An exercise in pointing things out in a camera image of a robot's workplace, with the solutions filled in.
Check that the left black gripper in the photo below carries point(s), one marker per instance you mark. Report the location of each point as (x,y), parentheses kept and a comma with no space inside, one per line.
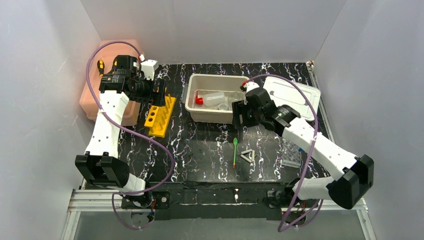
(159,91)

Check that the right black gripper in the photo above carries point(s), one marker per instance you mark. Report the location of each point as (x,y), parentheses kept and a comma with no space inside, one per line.
(237,115)

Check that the round glass flask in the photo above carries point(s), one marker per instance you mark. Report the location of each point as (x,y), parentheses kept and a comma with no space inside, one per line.
(236,96)

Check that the yellow test tube rack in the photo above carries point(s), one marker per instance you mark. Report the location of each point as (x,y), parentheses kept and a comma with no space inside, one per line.
(158,117)

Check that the white clay triangle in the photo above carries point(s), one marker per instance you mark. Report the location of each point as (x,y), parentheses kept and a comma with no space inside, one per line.
(248,155)

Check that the white bin lid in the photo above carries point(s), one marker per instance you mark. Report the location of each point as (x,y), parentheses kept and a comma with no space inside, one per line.
(283,93)

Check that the red capped wash bottle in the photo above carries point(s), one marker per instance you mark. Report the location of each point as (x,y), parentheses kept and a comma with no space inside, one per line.
(209,99)

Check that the beige plastic bin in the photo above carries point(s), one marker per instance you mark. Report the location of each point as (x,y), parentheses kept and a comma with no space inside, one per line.
(209,83)

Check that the white ceramic evaporating dish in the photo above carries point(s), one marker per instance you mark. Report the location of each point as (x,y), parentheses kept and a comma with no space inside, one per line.
(223,107)

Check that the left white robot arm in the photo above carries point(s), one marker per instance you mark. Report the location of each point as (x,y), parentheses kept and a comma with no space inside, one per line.
(129,79)

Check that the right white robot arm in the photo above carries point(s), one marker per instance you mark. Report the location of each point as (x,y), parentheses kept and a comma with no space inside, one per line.
(350,176)

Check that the clear well plate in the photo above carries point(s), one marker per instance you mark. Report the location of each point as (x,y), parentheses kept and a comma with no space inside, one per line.
(291,156)

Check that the left yellow black screwdriver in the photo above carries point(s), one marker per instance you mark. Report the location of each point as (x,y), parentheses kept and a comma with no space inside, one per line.
(100,67)

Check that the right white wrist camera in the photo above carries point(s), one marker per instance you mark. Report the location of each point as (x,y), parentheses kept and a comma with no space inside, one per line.
(248,86)

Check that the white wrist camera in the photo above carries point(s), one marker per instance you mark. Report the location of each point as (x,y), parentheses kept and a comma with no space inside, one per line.
(148,67)
(248,86)

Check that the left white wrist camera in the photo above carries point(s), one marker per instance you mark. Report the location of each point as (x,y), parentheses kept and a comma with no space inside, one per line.
(148,67)

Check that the aluminium frame rail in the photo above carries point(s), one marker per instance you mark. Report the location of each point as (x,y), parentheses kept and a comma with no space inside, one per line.
(218,200)

